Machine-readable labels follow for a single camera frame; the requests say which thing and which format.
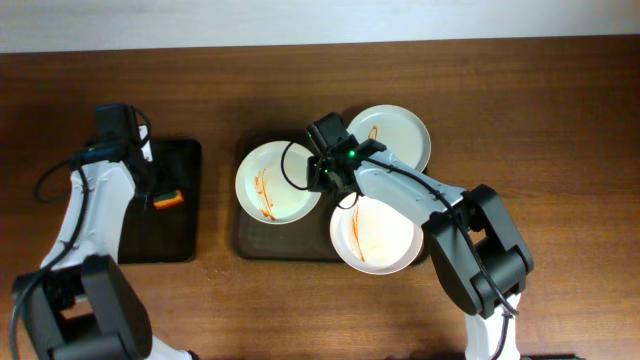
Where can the orange green sponge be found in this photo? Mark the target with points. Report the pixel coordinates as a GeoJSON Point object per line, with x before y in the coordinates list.
{"type": "Point", "coordinates": [168, 200]}

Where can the black plastic tray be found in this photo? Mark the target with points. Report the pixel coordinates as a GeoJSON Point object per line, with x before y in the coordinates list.
{"type": "Point", "coordinates": [166, 235]}

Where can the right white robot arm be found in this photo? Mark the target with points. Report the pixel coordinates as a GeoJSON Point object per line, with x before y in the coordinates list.
{"type": "Point", "coordinates": [479, 255]}

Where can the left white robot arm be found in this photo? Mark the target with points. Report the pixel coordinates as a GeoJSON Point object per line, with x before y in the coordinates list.
{"type": "Point", "coordinates": [79, 304]}

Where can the white plate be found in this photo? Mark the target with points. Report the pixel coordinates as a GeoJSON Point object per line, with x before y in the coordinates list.
{"type": "Point", "coordinates": [399, 129]}
{"type": "Point", "coordinates": [263, 192]}
{"type": "Point", "coordinates": [372, 237]}

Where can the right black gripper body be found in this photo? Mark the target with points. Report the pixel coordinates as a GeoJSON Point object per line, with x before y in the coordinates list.
{"type": "Point", "coordinates": [320, 181]}

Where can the white plate back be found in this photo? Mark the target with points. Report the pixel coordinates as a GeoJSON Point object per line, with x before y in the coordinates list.
{"type": "Point", "coordinates": [399, 129]}

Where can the white plate front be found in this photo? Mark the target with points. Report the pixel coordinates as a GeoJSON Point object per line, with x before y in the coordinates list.
{"type": "Point", "coordinates": [372, 237]}

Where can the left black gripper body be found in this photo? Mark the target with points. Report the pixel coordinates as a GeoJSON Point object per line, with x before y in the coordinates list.
{"type": "Point", "coordinates": [151, 185]}

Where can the brown serving tray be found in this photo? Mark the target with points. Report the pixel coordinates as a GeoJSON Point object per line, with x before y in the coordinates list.
{"type": "Point", "coordinates": [307, 239]}

